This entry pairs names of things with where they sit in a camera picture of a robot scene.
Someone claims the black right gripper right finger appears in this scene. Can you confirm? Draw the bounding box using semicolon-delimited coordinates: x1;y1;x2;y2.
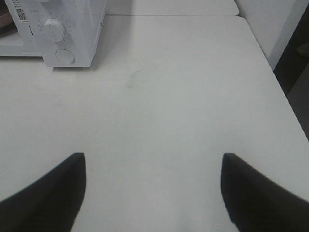
221;153;309;232

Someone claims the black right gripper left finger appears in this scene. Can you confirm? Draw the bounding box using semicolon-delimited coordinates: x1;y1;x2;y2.
0;153;86;232

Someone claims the white round door button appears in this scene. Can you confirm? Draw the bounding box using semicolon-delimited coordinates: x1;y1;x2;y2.
55;49;75;63

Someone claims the pink round plate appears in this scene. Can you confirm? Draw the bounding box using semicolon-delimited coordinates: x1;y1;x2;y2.
0;2;14;28

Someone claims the white microwave oven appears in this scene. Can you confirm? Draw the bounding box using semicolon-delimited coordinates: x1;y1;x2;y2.
0;0;106;68

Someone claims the white lower timer knob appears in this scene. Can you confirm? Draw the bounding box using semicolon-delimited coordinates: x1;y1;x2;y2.
42;19;65;43

